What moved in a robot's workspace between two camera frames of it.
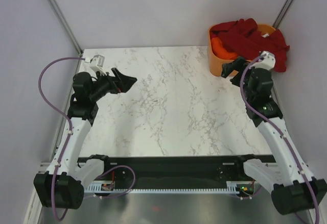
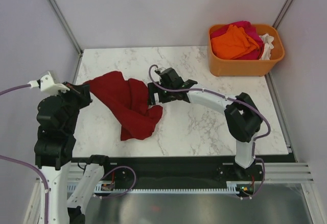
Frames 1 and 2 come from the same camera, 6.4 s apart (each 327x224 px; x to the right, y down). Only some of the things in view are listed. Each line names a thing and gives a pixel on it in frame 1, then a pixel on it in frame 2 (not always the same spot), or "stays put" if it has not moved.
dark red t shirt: (242, 38) to (127, 99)
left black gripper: (117, 85) to (83, 91)
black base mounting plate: (173, 171) stays put
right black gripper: (239, 65) to (154, 88)
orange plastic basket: (218, 66) stays put
